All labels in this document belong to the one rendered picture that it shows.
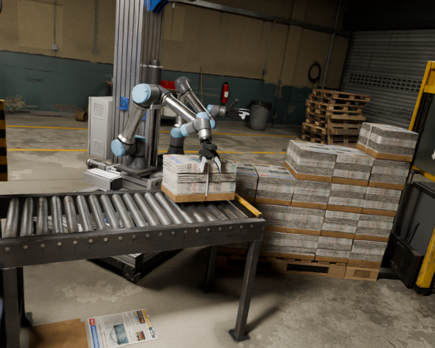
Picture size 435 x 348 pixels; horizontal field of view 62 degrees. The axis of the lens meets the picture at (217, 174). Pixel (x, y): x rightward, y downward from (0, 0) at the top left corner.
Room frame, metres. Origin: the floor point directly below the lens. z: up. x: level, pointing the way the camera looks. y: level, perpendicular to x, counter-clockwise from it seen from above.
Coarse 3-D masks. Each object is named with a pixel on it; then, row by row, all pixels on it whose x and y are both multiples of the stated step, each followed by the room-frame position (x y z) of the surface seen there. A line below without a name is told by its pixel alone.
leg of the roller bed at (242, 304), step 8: (256, 240) 1.86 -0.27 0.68; (256, 248) 1.86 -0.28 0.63; (248, 256) 1.88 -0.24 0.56; (256, 256) 1.86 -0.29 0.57; (248, 264) 1.86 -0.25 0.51; (256, 264) 1.87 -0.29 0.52; (248, 272) 1.85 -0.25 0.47; (248, 280) 1.85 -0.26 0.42; (248, 288) 1.85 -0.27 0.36; (240, 296) 1.88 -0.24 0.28; (248, 296) 1.86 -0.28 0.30; (240, 304) 1.87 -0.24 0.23; (248, 304) 1.86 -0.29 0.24; (240, 312) 1.86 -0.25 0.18; (248, 312) 1.87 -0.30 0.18; (240, 320) 1.85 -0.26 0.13; (240, 328) 1.85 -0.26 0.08; (240, 336) 1.86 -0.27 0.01
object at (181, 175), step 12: (168, 156) 2.10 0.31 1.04; (180, 156) 2.14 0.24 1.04; (168, 168) 2.04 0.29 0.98; (180, 168) 1.91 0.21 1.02; (192, 168) 1.94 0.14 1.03; (168, 180) 2.03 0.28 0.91; (180, 180) 1.91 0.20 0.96; (192, 180) 1.94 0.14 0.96; (180, 192) 1.90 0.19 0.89; (192, 192) 1.93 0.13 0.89
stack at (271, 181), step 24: (240, 168) 2.78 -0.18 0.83; (264, 168) 2.87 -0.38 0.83; (240, 192) 2.64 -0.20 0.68; (264, 192) 2.65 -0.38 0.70; (288, 192) 2.67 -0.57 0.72; (312, 192) 2.69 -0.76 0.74; (336, 192) 2.70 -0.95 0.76; (360, 192) 2.72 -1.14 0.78; (264, 216) 2.65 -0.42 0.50; (288, 216) 2.67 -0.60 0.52; (312, 216) 2.68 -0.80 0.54; (336, 216) 2.71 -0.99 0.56; (264, 240) 2.66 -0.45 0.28; (288, 240) 2.67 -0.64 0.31; (312, 240) 2.69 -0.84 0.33; (336, 240) 2.71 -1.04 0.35; (216, 264) 2.63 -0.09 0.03; (312, 264) 2.69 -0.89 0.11; (336, 264) 2.72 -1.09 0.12
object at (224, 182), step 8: (208, 160) 2.09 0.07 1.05; (224, 160) 2.13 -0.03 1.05; (216, 168) 2.00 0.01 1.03; (224, 168) 2.03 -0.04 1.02; (232, 168) 2.05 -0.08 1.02; (216, 176) 2.00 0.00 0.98; (224, 176) 2.03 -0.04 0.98; (232, 176) 2.05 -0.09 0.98; (216, 184) 2.00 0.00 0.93; (224, 184) 2.03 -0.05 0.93; (232, 184) 2.05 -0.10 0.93; (216, 192) 2.00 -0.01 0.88; (224, 192) 2.02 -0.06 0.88; (232, 192) 2.05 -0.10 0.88
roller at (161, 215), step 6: (144, 198) 2.04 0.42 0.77; (150, 198) 1.98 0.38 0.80; (150, 204) 1.93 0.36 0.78; (156, 204) 1.89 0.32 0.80; (156, 210) 1.84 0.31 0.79; (162, 210) 1.84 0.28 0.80; (156, 216) 1.81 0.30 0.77; (162, 216) 1.75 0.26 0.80; (162, 222) 1.71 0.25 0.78; (168, 222) 1.68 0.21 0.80
